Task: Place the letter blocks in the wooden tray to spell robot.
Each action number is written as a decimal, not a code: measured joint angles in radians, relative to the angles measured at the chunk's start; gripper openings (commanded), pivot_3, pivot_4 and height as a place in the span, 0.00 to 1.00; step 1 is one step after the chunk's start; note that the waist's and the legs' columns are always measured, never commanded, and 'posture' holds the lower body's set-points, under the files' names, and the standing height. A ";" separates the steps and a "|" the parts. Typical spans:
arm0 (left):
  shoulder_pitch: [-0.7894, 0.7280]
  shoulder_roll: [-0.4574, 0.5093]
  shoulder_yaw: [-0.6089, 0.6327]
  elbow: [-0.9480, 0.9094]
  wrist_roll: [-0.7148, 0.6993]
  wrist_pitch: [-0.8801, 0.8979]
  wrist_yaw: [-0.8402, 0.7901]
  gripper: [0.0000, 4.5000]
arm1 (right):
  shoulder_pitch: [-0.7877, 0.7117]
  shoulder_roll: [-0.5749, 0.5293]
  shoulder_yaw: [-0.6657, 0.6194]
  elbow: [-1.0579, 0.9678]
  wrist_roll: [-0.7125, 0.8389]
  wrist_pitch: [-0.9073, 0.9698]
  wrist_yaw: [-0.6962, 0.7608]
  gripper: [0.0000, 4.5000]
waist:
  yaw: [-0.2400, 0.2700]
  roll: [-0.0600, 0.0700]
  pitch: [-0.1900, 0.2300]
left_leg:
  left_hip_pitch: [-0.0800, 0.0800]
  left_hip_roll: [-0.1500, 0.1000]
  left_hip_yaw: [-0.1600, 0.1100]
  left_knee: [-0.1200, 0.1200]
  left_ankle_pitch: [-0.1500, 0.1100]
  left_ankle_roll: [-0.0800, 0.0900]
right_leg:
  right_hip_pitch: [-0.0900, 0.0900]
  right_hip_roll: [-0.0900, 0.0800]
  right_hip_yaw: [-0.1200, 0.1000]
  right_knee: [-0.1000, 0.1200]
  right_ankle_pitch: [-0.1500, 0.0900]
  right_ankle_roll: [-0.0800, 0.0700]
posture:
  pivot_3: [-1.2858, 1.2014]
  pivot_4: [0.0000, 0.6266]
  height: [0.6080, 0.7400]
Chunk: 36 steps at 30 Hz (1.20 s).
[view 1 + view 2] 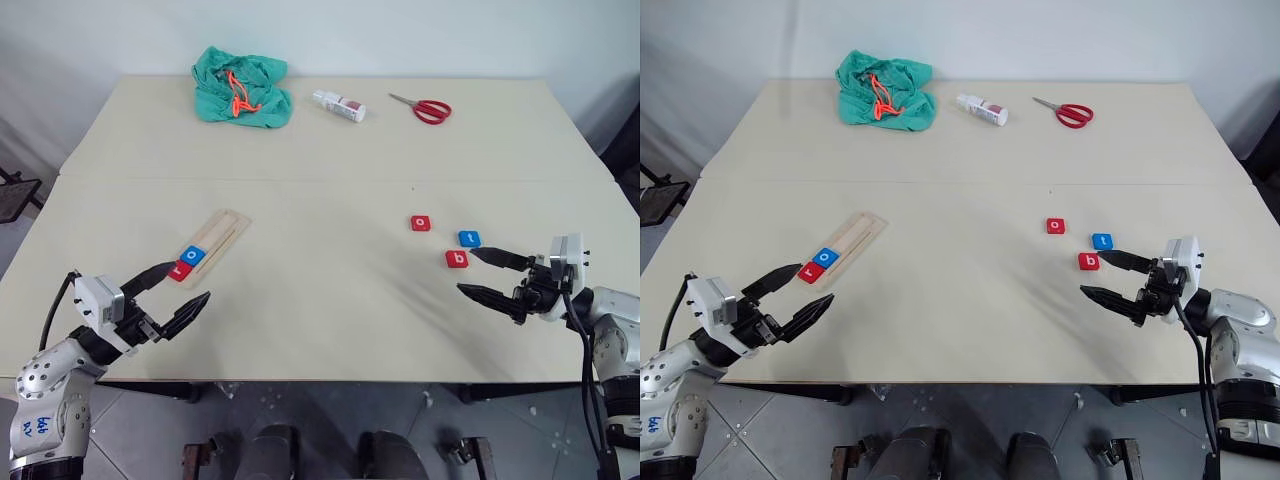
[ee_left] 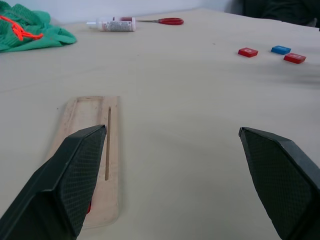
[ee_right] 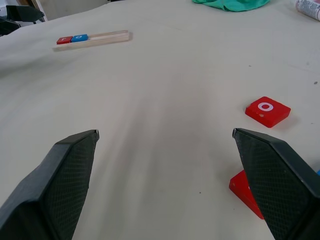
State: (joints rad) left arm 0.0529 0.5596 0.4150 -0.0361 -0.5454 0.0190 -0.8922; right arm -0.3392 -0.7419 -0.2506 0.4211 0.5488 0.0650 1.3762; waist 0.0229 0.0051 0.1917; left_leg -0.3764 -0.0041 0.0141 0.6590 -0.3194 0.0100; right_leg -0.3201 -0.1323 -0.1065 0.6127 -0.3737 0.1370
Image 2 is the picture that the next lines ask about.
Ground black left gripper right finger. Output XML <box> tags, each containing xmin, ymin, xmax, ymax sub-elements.
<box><xmin>238</xmin><ymin>126</ymin><xmax>320</xmax><ymax>240</ymax></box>

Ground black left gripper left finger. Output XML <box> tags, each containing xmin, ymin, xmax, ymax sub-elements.
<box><xmin>0</xmin><ymin>124</ymin><xmax>108</xmax><ymax>240</ymax></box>

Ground red letter tile b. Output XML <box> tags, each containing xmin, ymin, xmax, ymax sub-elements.
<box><xmin>283</xmin><ymin>52</ymin><xmax>307</xmax><ymax>65</ymax></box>

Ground red letter tile o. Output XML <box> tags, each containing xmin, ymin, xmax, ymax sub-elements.
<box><xmin>237</xmin><ymin>47</ymin><xmax>259</xmax><ymax>58</ymax></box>

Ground wooden tile rack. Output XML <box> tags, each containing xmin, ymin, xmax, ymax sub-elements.
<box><xmin>44</xmin><ymin>96</ymin><xmax>121</xmax><ymax>230</ymax></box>

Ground blue letter tile t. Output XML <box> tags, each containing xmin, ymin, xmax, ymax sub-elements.
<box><xmin>270</xmin><ymin>45</ymin><xmax>292</xmax><ymax>55</ymax></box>

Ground green cloth bag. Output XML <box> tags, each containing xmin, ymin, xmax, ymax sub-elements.
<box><xmin>0</xmin><ymin>3</ymin><xmax>78</xmax><ymax>53</ymax></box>

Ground black chair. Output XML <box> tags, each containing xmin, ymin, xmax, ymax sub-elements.
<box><xmin>224</xmin><ymin>0</ymin><xmax>320</xmax><ymax>28</ymax></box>

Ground white plastic bottle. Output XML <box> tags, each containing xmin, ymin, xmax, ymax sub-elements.
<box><xmin>86</xmin><ymin>16</ymin><xmax>137</xmax><ymax>33</ymax></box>

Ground orange cord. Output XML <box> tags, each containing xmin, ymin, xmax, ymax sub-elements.
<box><xmin>0</xmin><ymin>15</ymin><xmax>44</xmax><ymax>42</ymax></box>

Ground red handled scissors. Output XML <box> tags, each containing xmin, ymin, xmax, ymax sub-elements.
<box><xmin>136</xmin><ymin>17</ymin><xmax>185</xmax><ymax>26</ymax></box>

